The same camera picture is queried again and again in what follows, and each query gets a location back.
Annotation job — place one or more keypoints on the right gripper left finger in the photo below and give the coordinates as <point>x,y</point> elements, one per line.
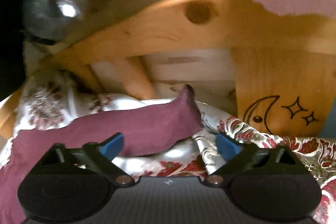
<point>98,158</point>

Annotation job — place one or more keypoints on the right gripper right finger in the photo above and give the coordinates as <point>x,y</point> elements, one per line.
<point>246,164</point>

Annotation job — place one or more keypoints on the grey round lamp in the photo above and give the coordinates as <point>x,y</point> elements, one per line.
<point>49,21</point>

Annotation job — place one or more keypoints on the wooden bed frame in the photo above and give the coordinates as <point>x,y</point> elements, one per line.
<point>283,66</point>

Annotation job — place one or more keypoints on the white floral bedspread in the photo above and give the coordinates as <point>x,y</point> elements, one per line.
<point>51,100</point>

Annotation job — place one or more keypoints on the maroon knit sweater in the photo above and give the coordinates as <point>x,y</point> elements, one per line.
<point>149,130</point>

